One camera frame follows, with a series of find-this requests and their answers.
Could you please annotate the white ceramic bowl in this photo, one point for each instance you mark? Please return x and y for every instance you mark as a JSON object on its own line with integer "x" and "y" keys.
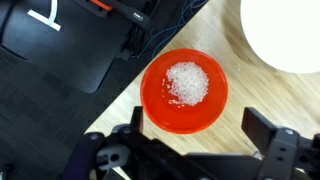
{"x": 283, "y": 33}

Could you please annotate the orange plastic bowl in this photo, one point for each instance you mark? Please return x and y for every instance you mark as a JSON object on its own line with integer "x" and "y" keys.
{"x": 153, "y": 83}

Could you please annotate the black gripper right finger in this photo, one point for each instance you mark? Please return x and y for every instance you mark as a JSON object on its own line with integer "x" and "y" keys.
{"x": 258, "y": 128}

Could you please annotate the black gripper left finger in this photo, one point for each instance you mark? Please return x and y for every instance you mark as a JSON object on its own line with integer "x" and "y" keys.
{"x": 137, "y": 120}

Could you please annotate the black mounting plate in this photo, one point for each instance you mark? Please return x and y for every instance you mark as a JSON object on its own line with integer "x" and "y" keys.
{"x": 66, "y": 50}

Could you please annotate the white granules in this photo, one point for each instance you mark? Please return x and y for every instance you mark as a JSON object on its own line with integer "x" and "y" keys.
{"x": 188, "y": 83}

